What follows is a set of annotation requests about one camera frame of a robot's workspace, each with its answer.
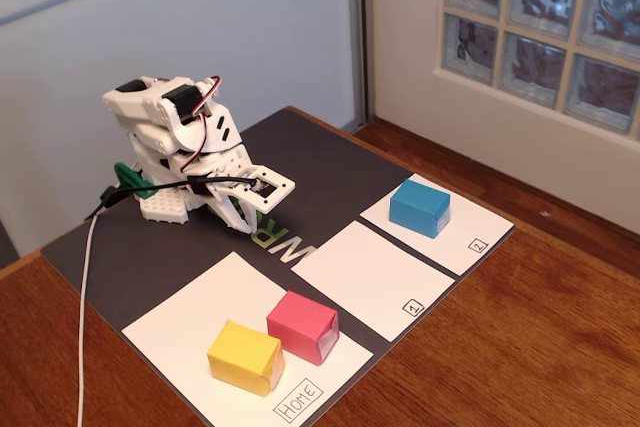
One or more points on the glass block window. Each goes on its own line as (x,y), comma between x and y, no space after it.
(540,7)

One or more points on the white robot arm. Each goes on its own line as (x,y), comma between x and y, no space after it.
(150,102)

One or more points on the blue paper box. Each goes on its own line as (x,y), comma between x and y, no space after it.
(417,204)

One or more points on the white paper marked 1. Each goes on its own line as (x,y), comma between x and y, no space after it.
(370,277)

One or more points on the dark grey mat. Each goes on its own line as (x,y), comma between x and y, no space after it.
(150,257)

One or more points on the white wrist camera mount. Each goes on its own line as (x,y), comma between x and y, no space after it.
(281,192)

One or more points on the green table clamp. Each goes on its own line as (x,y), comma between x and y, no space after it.
(131,178)

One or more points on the grey metal door post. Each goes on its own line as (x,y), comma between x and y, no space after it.
(361,37)

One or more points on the white paper marked 2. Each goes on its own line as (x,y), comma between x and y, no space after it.
(475,227)

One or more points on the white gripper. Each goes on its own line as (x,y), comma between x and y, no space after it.
(231,210)

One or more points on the pink paper box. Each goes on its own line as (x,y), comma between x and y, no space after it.
(300,324)

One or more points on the white paper marked HOME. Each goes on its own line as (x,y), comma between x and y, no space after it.
(200,297)

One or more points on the yellow paper box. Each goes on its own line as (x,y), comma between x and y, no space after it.
(242,354)

